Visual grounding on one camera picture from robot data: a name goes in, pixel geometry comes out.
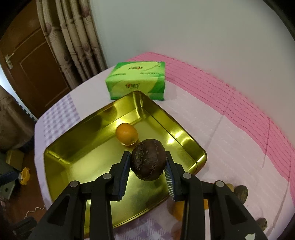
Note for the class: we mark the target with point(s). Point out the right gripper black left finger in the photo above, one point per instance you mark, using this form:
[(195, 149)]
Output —
[(65, 218)]

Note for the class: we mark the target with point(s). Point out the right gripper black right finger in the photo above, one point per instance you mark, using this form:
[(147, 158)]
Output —
[(228, 218)]

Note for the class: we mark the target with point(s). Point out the gold metal tray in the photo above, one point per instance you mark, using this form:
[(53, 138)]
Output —
[(90, 148)]

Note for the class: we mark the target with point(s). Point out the dark purple passion fruit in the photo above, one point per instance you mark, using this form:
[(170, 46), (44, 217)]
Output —
[(148, 160)]

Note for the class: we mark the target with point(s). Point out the orange tangerine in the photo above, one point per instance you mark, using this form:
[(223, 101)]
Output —
[(126, 134), (177, 210)]

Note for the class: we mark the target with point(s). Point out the brown longan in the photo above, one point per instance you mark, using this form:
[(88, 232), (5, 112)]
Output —
[(262, 223)]

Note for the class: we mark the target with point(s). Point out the yellow toy on floor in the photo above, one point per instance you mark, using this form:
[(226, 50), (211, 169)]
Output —
[(24, 176)]

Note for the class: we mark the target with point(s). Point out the pink purple checked tablecloth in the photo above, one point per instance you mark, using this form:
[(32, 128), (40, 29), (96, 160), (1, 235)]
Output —
[(243, 144)]

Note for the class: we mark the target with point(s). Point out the cardboard box on floor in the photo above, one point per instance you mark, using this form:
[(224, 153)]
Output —
[(15, 158)]

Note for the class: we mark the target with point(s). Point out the brown draped armchair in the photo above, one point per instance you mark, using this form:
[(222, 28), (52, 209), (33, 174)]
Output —
[(17, 127)]

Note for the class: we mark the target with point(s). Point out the green tissue pack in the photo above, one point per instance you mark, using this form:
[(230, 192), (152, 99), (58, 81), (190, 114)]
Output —
[(148, 77)]

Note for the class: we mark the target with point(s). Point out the brown wooden door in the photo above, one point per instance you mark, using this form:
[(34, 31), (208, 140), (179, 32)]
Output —
[(35, 76)]

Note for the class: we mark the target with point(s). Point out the beige patterned curtain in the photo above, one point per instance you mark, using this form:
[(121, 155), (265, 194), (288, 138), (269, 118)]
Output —
[(70, 32)]

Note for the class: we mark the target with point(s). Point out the silver door handle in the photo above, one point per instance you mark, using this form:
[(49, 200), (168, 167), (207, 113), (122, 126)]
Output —
[(8, 60)]

